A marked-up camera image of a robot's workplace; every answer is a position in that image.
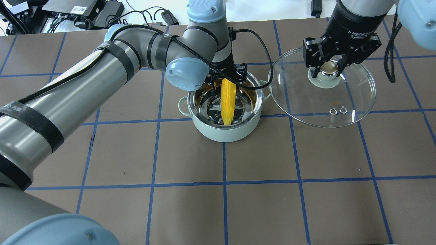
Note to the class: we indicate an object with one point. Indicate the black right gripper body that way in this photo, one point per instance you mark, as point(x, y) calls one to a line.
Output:
point(354, 22)

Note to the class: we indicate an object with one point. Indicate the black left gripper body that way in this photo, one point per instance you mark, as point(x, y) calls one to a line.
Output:
point(240, 75)

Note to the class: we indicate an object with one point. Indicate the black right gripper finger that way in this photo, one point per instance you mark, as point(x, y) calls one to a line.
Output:
point(343, 63)
point(314, 71)

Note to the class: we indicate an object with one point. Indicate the yellow corn cob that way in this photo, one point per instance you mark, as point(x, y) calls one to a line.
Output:
point(228, 98)

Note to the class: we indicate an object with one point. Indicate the glass pot lid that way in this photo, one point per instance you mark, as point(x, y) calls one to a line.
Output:
point(330, 100)

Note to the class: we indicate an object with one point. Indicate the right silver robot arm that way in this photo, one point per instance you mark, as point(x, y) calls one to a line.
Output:
point(417, 16)

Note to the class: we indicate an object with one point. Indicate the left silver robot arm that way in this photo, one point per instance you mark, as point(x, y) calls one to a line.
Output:
point(36, 126)

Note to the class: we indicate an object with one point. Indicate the pale green cooking pot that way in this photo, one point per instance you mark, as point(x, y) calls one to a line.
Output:
point(204, 107)

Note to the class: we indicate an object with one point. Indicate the black power brick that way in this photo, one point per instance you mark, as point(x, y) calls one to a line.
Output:
point(111, 10)

